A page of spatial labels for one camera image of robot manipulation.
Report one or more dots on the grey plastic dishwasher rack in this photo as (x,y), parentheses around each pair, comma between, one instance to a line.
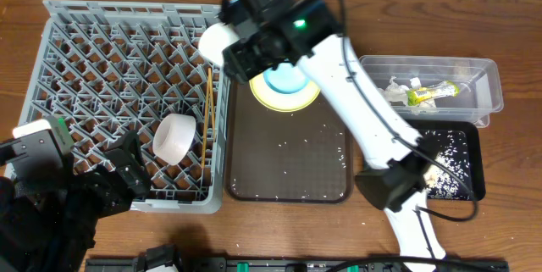
(110,67)

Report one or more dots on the light blue bowl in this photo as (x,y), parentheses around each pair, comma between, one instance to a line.
(285,79)

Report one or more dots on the green yellow snack wrapper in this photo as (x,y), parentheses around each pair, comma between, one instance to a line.
(445,88)

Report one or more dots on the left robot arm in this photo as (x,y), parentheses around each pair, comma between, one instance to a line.
(49,213)

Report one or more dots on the white tissue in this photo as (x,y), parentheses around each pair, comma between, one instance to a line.
(396,94)

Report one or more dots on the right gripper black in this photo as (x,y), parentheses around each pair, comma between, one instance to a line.
(244,61)

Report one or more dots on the yellow plate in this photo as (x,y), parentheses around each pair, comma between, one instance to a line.
(280,102)

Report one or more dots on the black tray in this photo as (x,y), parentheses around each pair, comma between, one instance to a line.
(458,140)

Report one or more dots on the pile of rice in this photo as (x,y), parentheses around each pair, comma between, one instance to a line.
(438,179)

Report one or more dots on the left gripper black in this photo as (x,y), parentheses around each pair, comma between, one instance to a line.
(108,183)

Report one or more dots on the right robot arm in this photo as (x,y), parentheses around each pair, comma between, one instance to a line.
(397,156)

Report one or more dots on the clear plastic container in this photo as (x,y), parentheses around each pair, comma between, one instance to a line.
(478,80)

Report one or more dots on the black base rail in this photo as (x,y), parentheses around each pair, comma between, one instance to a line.
(169,258)

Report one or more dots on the wooden chopstick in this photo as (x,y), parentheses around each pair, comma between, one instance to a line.
(211,100)
(206,117)

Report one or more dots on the white bowl with food residue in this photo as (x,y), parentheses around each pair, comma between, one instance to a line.
(214,40)

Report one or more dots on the white cup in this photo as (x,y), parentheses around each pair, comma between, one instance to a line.
(174,137)

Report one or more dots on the dark brown serving tray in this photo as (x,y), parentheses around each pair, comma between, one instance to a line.
(299,157)

